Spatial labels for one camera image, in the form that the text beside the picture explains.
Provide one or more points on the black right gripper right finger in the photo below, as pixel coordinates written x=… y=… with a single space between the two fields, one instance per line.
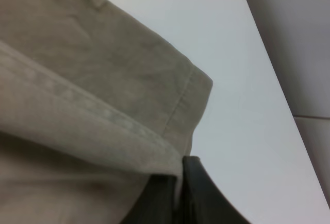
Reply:
x=201 y=200

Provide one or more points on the khaki shorts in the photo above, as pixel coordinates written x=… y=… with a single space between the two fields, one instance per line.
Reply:
x=93 y=103

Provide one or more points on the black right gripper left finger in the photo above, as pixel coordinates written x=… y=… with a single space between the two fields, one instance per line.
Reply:
x=156 y=203

